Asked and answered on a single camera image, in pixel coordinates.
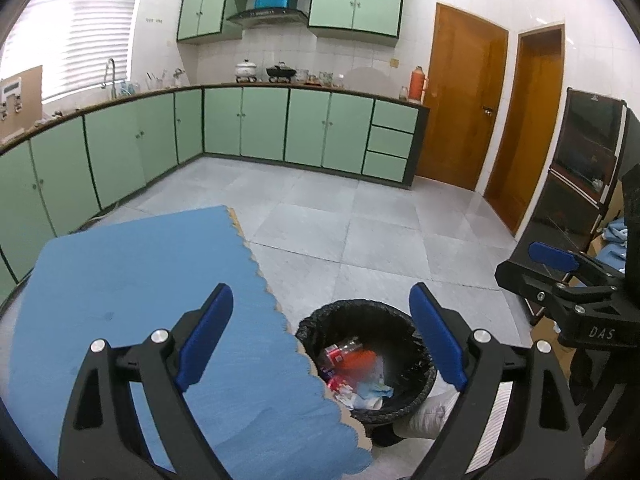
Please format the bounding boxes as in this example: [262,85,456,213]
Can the large orange foam net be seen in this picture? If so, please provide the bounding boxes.
[345,350,378,376]

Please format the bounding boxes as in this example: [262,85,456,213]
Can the brown cardboard board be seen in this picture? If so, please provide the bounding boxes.
[0,65,44,136]

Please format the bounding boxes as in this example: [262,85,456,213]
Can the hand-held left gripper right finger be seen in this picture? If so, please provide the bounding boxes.
[409,283,587,480]

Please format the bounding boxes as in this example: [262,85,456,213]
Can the green base cabinets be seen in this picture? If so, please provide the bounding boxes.
[0,84,431,306]

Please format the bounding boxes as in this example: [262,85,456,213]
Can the black lined trash bin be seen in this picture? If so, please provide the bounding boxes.
[295,299,437,426]

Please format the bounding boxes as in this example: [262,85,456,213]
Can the silver kitchen faucet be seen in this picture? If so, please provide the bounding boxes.
[102,58,117,101]

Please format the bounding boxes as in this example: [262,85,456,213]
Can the white window blind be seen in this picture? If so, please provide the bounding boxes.
[0,0,146,103]

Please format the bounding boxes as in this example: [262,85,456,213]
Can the seasoning jars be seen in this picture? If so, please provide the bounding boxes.
[297,69,346,88]

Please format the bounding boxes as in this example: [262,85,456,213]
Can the wide wooden door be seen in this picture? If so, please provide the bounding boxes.
[415,2,510,192]

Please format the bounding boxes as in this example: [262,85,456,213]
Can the range hood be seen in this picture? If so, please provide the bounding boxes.
[226,7,309,28]

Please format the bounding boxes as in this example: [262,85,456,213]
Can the blue scalloped table mat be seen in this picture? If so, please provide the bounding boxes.
[7,205,373,480]

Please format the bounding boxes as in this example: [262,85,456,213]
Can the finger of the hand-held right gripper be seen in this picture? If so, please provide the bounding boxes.
[494,259,585,320]
[528,241,625,287]

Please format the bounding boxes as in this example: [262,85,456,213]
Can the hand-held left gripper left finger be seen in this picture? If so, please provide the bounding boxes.
[57,282,235,480]

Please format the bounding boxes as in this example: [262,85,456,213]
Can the cardboard box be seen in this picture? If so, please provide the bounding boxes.
[589,180,626,261]

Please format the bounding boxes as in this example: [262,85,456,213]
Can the blue cloth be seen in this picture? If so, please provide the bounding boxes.
[600,217,630,263]

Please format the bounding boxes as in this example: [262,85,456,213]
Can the green upper wall cabinets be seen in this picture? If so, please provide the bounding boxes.
[176,0,407,45]

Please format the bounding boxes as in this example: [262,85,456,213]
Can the white device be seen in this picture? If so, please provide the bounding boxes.
[0,76,23,121]

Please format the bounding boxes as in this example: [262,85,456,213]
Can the black glass cabinet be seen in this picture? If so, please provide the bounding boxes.
[525,87,630,273]

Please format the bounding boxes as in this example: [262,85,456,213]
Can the black wok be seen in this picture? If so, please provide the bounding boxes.
[265,62,297,83]

